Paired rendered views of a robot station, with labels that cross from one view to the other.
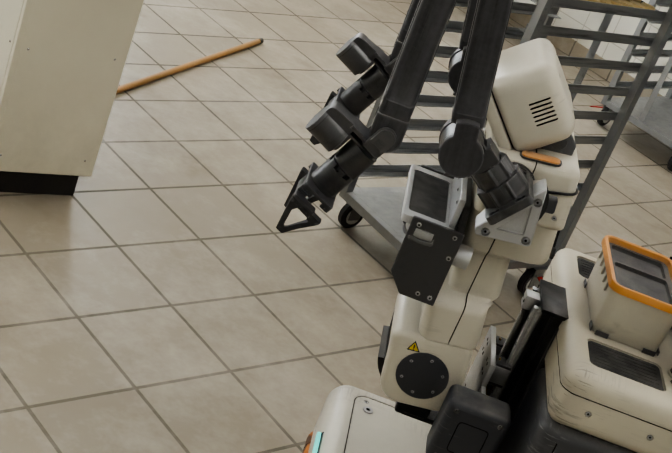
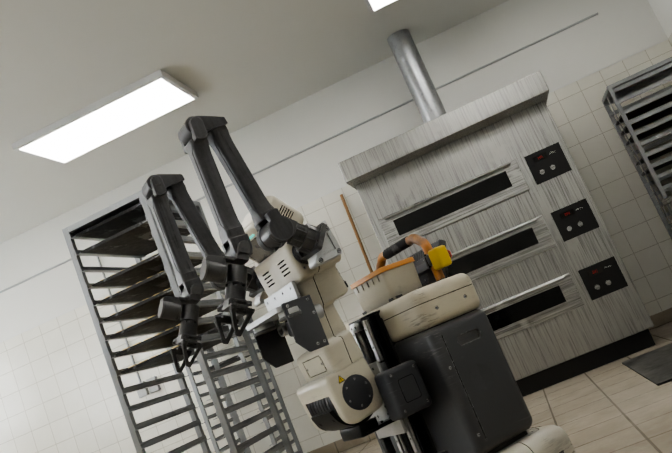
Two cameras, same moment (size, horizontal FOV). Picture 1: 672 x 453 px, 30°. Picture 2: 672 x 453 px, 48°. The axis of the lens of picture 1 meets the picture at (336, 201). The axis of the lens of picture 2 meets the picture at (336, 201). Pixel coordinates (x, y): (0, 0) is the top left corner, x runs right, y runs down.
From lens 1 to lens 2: 140 cm
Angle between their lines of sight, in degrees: 47
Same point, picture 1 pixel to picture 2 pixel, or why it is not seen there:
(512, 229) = (329, 250)
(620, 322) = (399, 284)
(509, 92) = not seen: hidden behind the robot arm
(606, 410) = (440, 298)
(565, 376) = (412, 301)
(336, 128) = (218, 263)
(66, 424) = not seen: outside the picture
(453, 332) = (348, 355)
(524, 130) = not seen: hidden behind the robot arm
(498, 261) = (330, 307)
